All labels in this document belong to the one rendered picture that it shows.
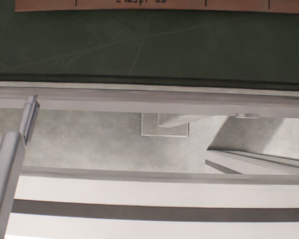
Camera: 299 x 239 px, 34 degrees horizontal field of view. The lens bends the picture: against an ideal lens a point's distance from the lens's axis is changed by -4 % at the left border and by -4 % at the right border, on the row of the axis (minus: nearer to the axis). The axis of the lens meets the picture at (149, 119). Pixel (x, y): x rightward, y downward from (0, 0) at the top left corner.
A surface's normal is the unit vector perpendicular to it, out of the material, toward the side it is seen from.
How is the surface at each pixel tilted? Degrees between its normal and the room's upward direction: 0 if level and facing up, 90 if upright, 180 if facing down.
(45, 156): 0
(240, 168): 90
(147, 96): 2
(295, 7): 2
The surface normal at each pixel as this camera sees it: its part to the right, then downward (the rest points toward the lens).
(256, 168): -1.00, -0.04
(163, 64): -0.03, -0.04
